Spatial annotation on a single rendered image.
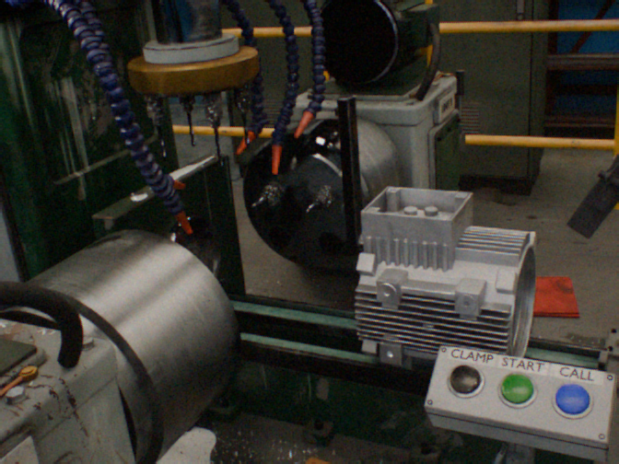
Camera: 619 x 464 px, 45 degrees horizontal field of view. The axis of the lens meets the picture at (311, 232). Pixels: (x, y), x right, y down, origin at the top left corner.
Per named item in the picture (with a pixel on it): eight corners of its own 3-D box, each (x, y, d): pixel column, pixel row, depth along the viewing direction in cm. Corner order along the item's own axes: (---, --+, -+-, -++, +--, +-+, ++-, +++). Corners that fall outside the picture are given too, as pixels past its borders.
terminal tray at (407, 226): (362, 263, 99) (359, 213, 96) (390, 233, 107) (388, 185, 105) (451, 274, 94) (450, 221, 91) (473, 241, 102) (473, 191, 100)
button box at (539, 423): (430, 426, 77) (421, 406, 73) (447, 365, 81) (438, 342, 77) (608, 464, 70) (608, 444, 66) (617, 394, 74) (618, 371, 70)
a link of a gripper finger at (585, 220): (627, 188, 80) (627, 190, 79) (589, 237, 84) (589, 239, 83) (602, 172, 80) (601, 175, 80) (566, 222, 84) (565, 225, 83)
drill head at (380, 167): (226, 280, 134) (206, 145, 125) (321, 201, 168) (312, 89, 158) (356, 298, 124) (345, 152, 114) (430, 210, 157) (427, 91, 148)
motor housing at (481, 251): (356, 379, 101) (348, 250, 94) (403, 313, 117) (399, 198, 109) (507, 409, 93) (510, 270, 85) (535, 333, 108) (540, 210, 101)
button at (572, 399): (554, 416, 70) (552, 409, 69) (558, 387, 72) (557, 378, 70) (587, 423, 69) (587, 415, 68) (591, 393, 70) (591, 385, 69)
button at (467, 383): (449, 396, 74) (446, 388, 73) (455, 368, 76) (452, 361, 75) (479, 401, 73) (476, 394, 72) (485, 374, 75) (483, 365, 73)
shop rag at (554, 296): (579, 318, 134) (580, 313, 134) (510, 316, 137) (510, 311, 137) (570, 280, 148) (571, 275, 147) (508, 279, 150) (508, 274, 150)
